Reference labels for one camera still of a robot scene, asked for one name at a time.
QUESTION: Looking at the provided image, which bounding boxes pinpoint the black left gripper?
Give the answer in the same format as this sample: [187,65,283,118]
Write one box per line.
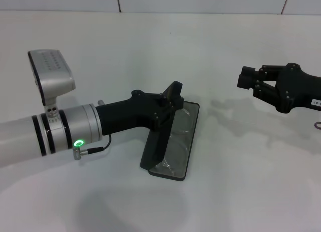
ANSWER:
[95,89,186,137]

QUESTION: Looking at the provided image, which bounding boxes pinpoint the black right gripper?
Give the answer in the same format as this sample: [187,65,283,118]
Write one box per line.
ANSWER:
[236,62,321,115]

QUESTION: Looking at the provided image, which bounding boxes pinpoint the clear white glasses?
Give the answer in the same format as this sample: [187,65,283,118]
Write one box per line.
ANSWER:
[157,107,196,177]

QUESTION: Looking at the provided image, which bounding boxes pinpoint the black glasses case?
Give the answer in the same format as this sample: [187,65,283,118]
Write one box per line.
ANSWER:
[139,80,201,182]

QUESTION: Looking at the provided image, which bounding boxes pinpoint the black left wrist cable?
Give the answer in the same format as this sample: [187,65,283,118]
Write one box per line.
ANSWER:
[72,134,112,161]

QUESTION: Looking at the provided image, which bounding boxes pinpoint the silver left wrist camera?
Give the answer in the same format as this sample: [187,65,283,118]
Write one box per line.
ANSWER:
[27,49,76,123]

